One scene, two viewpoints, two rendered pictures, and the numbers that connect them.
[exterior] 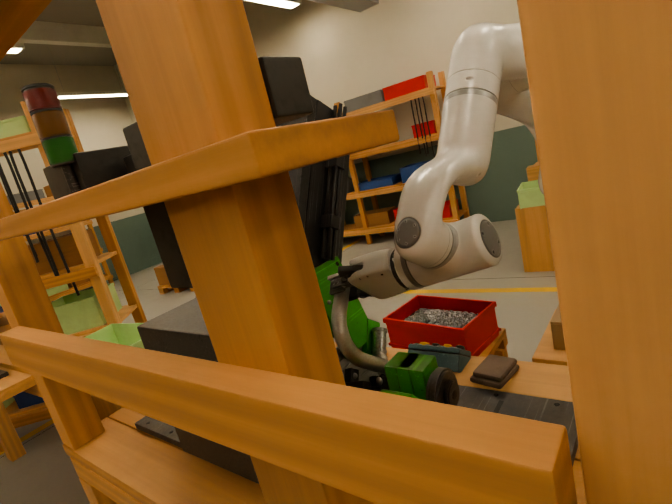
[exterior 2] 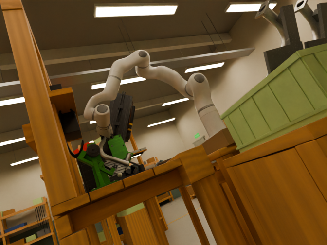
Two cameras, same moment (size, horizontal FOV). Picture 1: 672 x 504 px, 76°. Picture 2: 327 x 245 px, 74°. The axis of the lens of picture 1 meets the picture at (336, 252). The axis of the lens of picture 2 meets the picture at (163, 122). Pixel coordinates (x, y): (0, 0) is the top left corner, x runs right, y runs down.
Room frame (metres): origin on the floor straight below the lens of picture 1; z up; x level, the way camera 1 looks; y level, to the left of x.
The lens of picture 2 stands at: (-0.28, -1.02, 0.79)
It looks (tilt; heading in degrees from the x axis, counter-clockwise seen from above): 15 degrees up; 27
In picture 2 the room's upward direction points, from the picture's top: 23 degrees counter-clockwise
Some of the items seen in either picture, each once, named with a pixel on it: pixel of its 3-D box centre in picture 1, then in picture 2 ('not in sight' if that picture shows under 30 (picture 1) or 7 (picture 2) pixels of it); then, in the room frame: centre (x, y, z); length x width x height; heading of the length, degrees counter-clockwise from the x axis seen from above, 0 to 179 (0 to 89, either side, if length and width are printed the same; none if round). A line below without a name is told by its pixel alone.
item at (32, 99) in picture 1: (42, 100); not in sight; (0.80, 0.43, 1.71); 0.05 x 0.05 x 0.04
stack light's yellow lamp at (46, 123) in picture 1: (52, 126); not in sight; (0.80, 0.43, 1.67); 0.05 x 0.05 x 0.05
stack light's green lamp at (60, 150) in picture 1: (62, 152); not in sight; (0.80, 0.43, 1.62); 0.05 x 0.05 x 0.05
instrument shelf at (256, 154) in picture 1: (135, 194); (61, 122); (0.76, 0.31, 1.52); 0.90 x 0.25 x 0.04; 50
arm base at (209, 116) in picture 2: not in sight; (212, 122); (1.07, -0.67, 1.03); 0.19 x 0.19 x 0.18
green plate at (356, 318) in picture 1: (330, 305); (117, 148); (0.96, 0.04, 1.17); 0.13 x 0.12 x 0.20; 50
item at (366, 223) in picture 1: (360, 173); not in sight; (6.85, -0.68, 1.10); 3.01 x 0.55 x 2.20; 53
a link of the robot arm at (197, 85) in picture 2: not in sight; (199, 92); (1.05, -0.68, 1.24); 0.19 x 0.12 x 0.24; 40
